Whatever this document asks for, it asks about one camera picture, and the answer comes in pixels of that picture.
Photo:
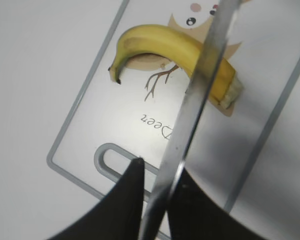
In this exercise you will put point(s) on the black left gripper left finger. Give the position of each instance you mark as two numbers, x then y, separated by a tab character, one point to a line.
118	215

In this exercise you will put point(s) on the cut banana slice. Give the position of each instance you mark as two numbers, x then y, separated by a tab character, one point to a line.
232	93

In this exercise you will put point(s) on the yellow banana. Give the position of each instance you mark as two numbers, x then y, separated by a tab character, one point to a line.
171	44

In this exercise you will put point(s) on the deer print cutting board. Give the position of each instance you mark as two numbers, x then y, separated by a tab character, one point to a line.
248	161

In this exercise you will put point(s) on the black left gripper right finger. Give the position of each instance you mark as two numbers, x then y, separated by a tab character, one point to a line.
192	215

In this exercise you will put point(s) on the white handled kitchen knife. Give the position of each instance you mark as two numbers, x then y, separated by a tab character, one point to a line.
194	101

